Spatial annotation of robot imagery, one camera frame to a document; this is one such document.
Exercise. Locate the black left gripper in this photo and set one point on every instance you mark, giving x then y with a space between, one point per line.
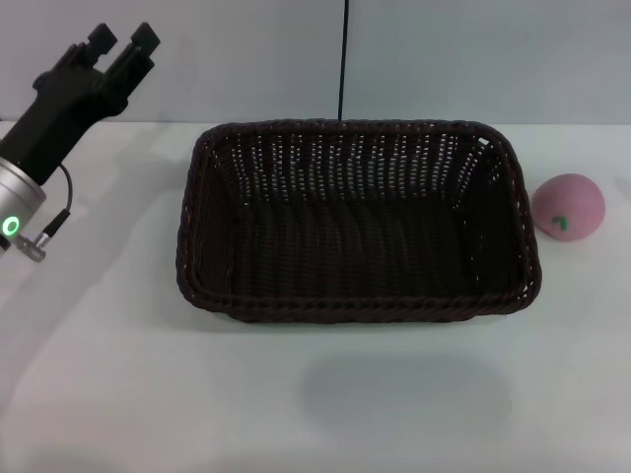
54 113

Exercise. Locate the pink peach toy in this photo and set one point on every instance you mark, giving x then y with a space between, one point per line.
567 204

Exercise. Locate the dark brown woven basket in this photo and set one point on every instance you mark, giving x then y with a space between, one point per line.
355 231

